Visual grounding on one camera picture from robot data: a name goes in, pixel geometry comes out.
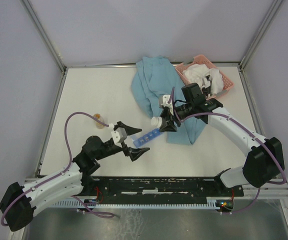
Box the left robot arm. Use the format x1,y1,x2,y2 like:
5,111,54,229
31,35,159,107
0,121,149,232

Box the light blue cloth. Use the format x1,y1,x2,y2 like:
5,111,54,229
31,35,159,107
130,55,207,146

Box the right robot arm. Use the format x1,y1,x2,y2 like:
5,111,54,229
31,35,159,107
151,83,287,196

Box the white cap pill bottle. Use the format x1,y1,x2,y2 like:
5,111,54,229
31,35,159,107
151,116,163,128

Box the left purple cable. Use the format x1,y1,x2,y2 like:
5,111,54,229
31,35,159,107
0,111,116,226

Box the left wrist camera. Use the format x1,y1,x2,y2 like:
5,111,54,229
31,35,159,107
108,121,128,145

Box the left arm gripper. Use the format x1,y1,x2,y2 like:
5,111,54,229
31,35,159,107
95,121,150,161

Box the white cable duct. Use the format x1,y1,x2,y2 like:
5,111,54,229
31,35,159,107
50,197,222,209

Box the white crumpled cloth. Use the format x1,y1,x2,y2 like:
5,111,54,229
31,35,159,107
183,64,224,97

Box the blue weekly pill organizer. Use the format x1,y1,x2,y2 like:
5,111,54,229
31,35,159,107
131,128,163,148

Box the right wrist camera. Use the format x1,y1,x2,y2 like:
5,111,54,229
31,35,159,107
158,94,174,115

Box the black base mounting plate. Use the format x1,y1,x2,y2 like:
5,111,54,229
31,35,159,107
79,176,244,205

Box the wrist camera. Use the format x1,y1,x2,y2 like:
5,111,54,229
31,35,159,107
158,94,174,115
108,121,128,145

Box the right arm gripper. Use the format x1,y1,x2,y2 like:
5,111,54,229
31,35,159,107
157,101,194,133

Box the pink perforated plastic basket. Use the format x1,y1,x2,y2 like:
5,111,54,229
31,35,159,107
175,54,234,99

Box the open amber pill bottle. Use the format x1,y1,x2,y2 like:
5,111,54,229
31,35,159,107
93,113,106,130

